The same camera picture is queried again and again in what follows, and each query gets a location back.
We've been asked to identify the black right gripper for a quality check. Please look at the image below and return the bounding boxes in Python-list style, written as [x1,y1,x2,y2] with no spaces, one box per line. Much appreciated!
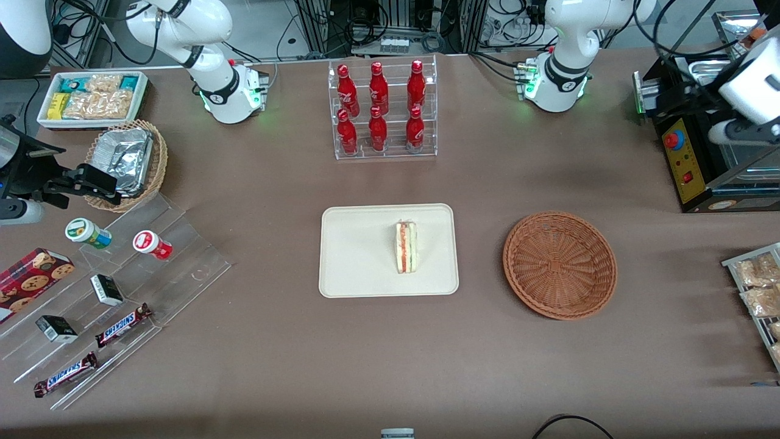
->
[6,151,121,210]

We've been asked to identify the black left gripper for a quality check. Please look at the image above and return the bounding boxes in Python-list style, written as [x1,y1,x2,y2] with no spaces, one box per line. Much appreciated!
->
[682,79,739,124]

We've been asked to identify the triangular sandwich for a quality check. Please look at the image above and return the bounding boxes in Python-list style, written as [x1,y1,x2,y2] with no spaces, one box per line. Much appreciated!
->
[395,221,419,274]

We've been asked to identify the tan wicker basket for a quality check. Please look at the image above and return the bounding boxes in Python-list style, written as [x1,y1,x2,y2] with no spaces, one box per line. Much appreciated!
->
[84,120,169,213]

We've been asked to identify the tray of packaged snacks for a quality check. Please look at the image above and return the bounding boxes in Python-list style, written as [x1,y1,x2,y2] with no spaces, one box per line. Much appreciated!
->
[721,243,780,373]

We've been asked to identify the round brown wicker basket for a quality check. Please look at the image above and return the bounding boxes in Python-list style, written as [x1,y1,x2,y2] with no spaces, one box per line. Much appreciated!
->
[503,211,618,321]

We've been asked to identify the beige rectangular tray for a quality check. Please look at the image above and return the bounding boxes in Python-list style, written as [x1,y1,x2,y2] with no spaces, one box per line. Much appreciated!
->
[319,204,459,299]

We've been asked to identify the silver foil containers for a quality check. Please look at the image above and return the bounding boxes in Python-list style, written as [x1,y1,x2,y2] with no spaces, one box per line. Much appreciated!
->
[93,127,154,197]

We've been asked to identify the green lid cup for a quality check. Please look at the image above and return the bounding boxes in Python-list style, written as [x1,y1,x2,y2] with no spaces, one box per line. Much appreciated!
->
[65,218,113,250]

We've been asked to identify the red lid cup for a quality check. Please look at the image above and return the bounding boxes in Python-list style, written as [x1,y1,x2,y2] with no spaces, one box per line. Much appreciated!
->
[133,230,174,262]

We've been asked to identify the black food warmer machine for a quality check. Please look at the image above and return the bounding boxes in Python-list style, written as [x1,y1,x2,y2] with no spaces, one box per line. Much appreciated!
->
[633,9,780,214]

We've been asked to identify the large clear cracker bag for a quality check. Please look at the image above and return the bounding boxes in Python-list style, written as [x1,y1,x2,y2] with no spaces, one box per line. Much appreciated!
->
[63,90,135,120]

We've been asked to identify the white snack bin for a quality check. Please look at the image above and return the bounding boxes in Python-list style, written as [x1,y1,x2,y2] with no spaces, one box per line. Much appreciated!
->
[37,71,149,131]

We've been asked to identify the small black box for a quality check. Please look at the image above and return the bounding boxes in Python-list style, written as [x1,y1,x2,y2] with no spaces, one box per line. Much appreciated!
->
[35,315,79,344]
[90,274,125,307]

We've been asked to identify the small clear cracker bag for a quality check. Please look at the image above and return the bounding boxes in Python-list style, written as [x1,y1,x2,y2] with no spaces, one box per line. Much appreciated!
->
[85,74,123,94]

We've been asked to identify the clear acrylic step display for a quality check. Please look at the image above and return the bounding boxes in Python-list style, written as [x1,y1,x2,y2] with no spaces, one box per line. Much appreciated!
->
[0,194,232,411]

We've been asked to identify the red cookie box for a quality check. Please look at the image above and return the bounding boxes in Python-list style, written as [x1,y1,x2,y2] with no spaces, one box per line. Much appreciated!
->
[0,248,76,324]

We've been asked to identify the snickers chocolate bar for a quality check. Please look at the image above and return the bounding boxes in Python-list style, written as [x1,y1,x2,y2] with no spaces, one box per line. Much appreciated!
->
[95,303,153,349]
[34,352,99,399]

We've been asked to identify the clear bag of snacks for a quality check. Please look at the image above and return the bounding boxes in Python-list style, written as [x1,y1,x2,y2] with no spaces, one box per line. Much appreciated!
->
[740,285,780,318]
[734,253,780,288]

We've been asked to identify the red soda bottle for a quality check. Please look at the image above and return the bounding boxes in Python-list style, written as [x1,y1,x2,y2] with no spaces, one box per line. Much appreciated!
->
[337,65,360,118]
[337,110,359,155]
[405,107,425,151]
[369,62,389,115]
[368,107,388,152]
[407,60,427,112]

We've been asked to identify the clear acrylic bottle rack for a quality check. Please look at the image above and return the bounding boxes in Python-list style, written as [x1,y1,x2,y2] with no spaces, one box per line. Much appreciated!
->
[328,55,438,160]

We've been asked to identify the black cable loop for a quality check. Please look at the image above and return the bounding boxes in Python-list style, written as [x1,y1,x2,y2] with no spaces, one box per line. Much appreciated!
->
[531,415,616,439]

